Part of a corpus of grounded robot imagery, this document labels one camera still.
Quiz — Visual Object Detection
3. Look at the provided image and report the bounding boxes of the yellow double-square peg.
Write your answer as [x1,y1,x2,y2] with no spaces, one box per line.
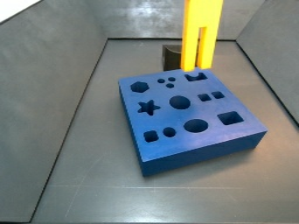
[180,0,223,71]

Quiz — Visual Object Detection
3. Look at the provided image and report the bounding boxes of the blue shape-sorting board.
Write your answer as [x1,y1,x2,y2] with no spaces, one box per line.
[117,68,267,176]

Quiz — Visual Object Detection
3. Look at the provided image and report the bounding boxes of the black curved holder stand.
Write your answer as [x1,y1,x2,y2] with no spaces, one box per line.
[163,45,181,71]

